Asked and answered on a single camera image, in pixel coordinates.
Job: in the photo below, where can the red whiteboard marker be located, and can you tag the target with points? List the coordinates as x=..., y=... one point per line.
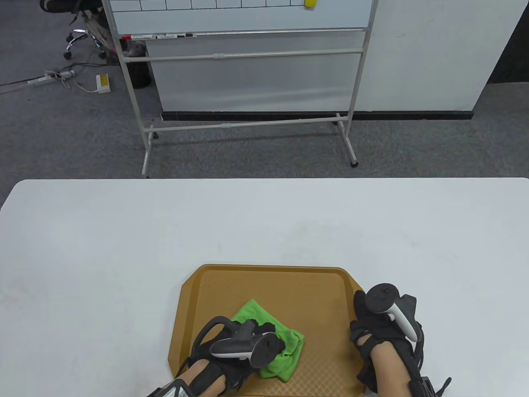
x=140, y=37

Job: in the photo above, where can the black white hand controller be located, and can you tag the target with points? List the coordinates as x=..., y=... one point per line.
x=264, y=349
x=384, y=297

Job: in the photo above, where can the person's right hand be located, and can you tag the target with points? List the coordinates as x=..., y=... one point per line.
x=374, y=328

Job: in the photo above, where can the black white right hand controller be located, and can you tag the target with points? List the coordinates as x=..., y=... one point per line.
x=384, y=297

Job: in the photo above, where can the yellow white small box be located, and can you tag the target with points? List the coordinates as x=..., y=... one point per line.
x=103, y=84

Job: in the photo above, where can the green square towel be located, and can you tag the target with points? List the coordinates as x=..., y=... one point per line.
x=289, y=355

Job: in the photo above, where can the white power strip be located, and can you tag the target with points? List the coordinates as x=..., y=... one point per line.
x=45, y=78

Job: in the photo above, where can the person's right forearm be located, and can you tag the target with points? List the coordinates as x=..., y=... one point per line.
x=390, y=368

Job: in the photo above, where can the black whiteboard marker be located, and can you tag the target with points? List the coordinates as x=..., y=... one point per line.
x=165, y=36
x=186, y=35

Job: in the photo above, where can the black office chair chrome base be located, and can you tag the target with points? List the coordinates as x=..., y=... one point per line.
x=76, y=37

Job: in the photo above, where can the white rolling whiteboard stand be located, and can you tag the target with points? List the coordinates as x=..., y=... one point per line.
x=248, y=18

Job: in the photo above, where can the black left wrist sensor module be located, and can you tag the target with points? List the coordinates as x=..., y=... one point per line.
x=173, y=391

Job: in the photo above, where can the black waste bin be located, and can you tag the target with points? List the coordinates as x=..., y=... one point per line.
x=139, y=72

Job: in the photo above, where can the brown plastic food tray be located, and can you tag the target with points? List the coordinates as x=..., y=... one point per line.
x=314, y=297

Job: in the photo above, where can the black white left hand controller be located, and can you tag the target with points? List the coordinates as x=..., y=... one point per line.
x=264, y=349

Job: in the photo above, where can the person's left hand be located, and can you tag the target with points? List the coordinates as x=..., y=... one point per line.
x=231, y=370

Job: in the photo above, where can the yellow round magnet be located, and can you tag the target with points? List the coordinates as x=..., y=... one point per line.
x=310, y=3

